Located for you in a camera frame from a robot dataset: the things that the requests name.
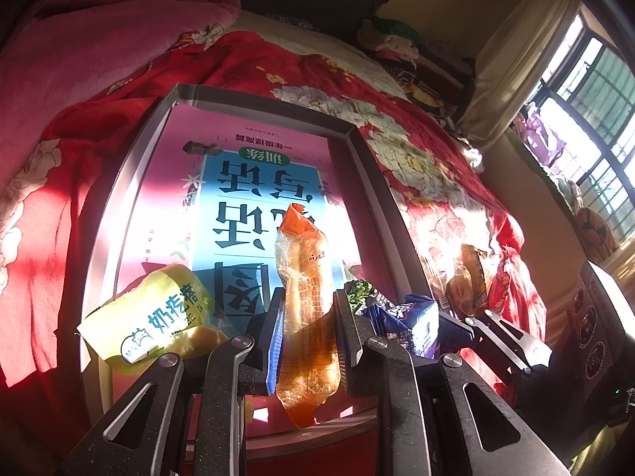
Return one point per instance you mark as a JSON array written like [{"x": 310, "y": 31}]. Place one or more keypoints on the brown patterned cushion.
[{"x": 595, "y": 230}]

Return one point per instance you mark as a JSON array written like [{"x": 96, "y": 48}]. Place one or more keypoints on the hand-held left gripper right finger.
[{"x": 347, "y": 344}]

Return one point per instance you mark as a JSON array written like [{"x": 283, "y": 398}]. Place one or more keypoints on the yellow-green snack packet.
[{"x": 149, "y": 322}]

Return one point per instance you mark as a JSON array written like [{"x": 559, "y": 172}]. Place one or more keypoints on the red floral blanket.
[{"x": 64, "y": 218}]

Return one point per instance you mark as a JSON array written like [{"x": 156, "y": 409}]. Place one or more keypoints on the pink and blue book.
[{"x": 223, "y": 198}]

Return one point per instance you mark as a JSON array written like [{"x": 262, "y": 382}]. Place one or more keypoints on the beige curtain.
[{"x": 521, "y": 59}]

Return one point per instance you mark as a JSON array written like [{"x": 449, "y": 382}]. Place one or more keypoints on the red snack packet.
[{"x": 501, "y": 282}]

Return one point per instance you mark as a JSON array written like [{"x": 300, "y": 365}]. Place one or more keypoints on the barred window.
[{"x": 595, "y": 109}]

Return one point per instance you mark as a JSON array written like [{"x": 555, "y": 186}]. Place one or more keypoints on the blue snack packet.
[{"x": 407, "y": 322}]

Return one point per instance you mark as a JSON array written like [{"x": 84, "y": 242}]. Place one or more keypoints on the grey shallow cardboard box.
[{"x": 126, "y": 178}]

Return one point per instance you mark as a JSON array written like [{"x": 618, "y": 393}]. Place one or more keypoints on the orange snack packet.
[{"x": 305, "y": 267}]

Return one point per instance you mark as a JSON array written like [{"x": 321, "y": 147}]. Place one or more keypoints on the purple hanging cloth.
[{"x": 538, "y": 134}]

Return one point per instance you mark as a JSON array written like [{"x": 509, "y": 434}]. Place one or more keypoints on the pink quilt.
[{"x": 99, "y": 49}]

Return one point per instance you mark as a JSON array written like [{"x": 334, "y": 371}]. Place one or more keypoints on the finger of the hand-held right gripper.
[
  {"x": 511, "y": 339},
  {"x": 461, "y": 328}
]

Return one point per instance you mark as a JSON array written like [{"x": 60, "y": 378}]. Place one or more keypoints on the gold clear snack packet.
[{"x": 466, "y": 282}]

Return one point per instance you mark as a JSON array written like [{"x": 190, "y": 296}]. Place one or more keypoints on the green snack packet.
[{"x": 359, "y": 291}]

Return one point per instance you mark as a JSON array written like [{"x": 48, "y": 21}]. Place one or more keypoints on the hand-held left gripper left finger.
[{"x": 275, "y": 344}]

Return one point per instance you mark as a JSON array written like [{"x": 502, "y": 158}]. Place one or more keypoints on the pile of clothes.
[{"x": 397, "y": 44}]

